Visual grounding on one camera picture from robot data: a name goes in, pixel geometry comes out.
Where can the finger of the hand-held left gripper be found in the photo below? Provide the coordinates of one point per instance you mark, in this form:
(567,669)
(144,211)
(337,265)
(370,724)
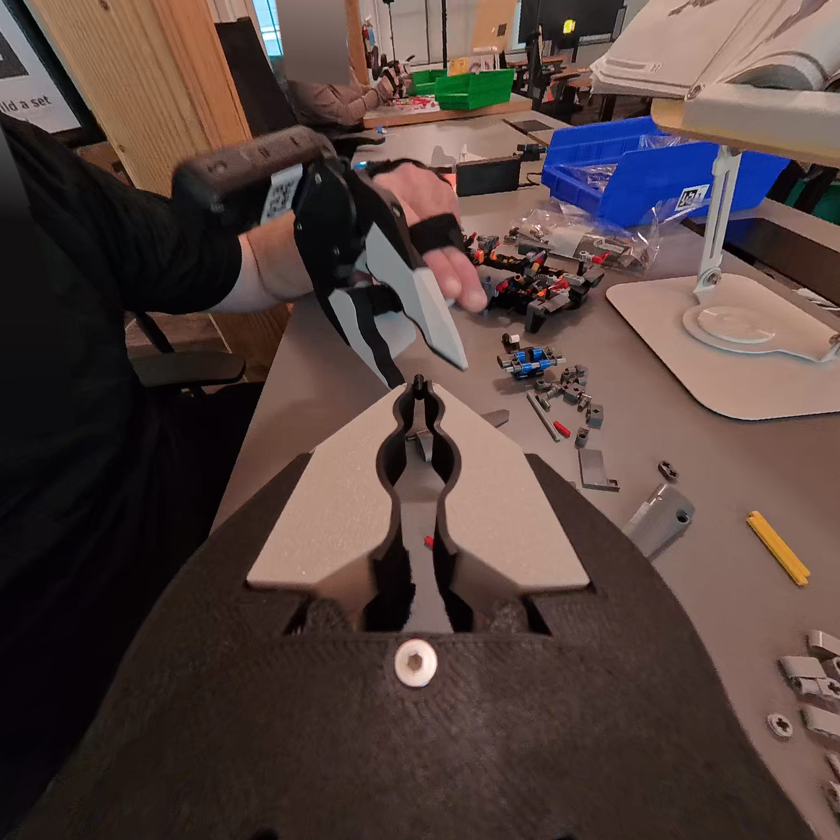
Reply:
(420,302)
(344,315)

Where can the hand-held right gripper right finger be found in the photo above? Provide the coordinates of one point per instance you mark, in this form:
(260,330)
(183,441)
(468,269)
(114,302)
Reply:
(518,525)

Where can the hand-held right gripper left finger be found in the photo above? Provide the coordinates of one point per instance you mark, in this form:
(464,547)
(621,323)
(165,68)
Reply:
(321,518)

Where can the person's left forearm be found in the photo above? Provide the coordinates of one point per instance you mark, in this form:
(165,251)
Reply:
(131,229)

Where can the white and black lego piece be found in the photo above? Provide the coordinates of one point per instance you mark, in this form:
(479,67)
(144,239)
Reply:
(513,340)

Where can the black lego car chassis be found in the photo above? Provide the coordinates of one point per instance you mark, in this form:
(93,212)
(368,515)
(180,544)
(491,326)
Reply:
(525,289)

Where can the grey lego axle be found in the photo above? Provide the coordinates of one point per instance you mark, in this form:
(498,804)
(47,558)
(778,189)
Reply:
(541,415)

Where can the blue and black lego assembly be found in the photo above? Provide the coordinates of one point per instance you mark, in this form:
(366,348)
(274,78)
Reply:
(525,362)

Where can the grey lego panel with holes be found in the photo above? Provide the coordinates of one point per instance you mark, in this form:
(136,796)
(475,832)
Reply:
(663,518)

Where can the clear bag with lego parts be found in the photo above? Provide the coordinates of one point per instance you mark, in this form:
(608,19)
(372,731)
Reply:
(610,246)

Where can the yellow lego axle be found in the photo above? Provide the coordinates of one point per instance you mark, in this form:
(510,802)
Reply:
(778,548)

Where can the lego instruction booklet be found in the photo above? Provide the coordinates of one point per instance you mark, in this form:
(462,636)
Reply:
(656,59)

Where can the person's left hand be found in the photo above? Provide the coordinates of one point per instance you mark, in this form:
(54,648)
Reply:
(453,275)

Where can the cluster of dark grey connectors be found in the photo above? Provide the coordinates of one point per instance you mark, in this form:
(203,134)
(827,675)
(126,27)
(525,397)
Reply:
(571,394)

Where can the black power adapter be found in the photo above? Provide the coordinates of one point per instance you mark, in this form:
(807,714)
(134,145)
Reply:
(489,177)

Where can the green plastic bin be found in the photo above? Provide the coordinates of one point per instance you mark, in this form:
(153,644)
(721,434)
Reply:
(426,79)
(476,92)

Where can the black office chair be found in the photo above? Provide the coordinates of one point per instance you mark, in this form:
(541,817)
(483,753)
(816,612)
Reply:
(190,367)

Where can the white book stand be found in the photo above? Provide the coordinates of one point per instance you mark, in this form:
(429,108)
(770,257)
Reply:
(656,315)

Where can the empty clear plastic bag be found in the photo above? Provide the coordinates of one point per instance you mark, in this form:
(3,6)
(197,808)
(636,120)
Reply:
(630,157)

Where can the blue bin with square tag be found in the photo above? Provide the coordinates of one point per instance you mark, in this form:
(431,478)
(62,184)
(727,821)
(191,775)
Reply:
(656,190)

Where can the black monitor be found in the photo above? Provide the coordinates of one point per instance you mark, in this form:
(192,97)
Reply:
(571,19)

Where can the framed marker sign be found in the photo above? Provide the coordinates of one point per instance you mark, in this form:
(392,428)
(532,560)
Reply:
(39,98)

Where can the cluster of light grey connectors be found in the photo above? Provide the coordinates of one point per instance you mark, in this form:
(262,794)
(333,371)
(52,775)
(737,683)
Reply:
(804,673)

